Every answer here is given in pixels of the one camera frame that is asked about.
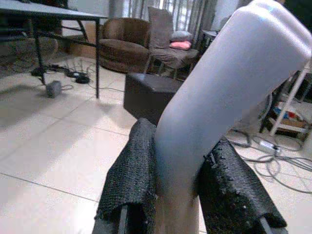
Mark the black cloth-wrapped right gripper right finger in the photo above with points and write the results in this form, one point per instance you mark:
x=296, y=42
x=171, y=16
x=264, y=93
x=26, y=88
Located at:
x=231, y=185

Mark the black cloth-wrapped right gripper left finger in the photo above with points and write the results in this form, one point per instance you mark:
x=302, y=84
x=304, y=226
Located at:
x=132, y=175

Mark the white power strip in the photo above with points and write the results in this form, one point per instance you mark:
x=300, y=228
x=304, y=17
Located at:
x=269, y=145

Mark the dark brown ottoman box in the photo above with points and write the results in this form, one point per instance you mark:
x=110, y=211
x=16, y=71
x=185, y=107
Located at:
x=148, y=97

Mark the white shelf rack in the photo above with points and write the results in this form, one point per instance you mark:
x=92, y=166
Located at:
x=290, y=107

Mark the grey power adapter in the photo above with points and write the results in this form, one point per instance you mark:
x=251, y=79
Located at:
x=53, y=88

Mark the brown round armchair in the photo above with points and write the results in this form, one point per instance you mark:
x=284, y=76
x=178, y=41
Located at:
x=123, y=46

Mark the grey covered chair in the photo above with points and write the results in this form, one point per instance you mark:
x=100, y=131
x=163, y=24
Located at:
x=165, y=48

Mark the pink cushion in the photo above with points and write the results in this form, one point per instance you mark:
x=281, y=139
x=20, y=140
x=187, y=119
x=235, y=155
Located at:
x=181, y=44

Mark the cardboard box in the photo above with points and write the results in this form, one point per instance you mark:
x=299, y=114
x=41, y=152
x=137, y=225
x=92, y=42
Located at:
x=80, y=39

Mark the grey cushion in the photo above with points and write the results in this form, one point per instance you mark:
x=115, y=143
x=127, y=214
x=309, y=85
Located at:
x=181, y=35

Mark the black folding table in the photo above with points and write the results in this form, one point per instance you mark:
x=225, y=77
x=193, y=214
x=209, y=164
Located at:
x=48, y=14

